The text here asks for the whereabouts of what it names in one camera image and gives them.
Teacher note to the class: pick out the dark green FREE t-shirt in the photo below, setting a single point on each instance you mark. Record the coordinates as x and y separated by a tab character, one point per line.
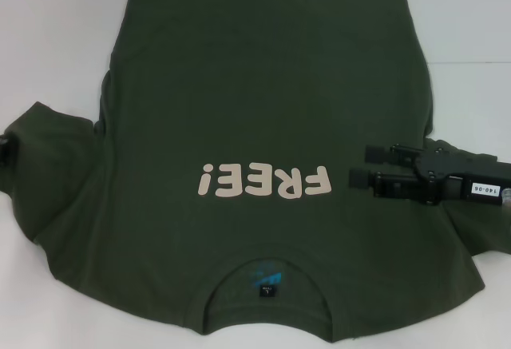
255	85

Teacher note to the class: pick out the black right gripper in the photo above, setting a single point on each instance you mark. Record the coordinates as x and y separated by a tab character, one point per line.
451	177

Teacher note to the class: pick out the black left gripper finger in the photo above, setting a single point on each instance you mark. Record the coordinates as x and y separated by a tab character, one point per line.
3	151

